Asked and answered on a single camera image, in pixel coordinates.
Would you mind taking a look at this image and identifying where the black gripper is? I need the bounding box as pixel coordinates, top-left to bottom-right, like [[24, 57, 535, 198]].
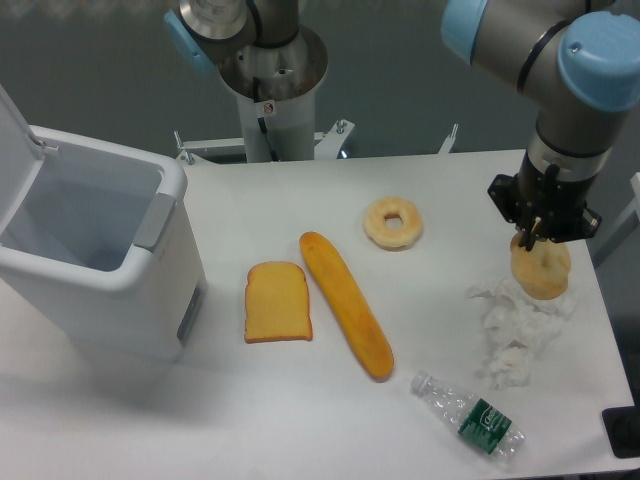
[[488, 154, 602, 250]]

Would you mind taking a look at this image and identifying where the crumpled white tissue paper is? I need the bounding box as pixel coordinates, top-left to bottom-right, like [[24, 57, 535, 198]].
[[466, 278, 577, 390]]

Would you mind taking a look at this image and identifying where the clear plastic water bottle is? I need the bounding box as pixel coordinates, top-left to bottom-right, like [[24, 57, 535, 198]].
[[411, 371, 525, 464]]

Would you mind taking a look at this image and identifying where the long baguette bread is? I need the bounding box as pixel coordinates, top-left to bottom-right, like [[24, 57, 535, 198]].
[[299, 232, 395, 382]]

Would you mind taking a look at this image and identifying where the white object at right edge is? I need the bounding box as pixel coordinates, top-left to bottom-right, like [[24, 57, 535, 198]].
[[594, 172, 640, 261]]

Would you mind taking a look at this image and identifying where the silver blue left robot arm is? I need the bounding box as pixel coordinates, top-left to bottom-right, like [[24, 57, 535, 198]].
[[164, 1, 339, 163]]

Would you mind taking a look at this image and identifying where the toast bread slice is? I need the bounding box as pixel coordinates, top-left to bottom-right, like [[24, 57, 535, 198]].
[[244, 261, 313, 343]]

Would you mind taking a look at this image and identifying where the white trash can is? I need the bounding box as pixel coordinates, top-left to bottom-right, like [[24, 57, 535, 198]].
[[1, 127, 207, 362]]

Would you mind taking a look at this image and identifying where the round bread bagel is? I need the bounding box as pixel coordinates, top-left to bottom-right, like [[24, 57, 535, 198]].
[[510, 233, 571, 300]]

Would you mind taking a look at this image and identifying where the white metal base frame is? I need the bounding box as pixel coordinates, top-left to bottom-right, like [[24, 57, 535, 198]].
[[172, 119, 460, 165]]

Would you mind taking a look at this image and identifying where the white trash can lid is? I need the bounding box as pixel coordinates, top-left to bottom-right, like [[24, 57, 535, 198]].
[[1, 87, 59, 232]]

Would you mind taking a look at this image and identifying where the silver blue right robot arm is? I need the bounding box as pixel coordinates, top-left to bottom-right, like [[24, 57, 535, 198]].
[[441, 1, 639, 250]]

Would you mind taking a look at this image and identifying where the black device at edge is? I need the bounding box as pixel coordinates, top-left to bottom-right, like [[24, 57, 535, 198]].
[[602, 406, 639, 459]]

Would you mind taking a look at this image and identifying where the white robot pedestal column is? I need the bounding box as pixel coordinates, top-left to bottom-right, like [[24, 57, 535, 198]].
[[218, 26, 328, 163]]

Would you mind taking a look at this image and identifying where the round bagel on table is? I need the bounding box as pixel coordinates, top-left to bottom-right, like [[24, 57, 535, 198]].
[[363, 196, 423, 251]]

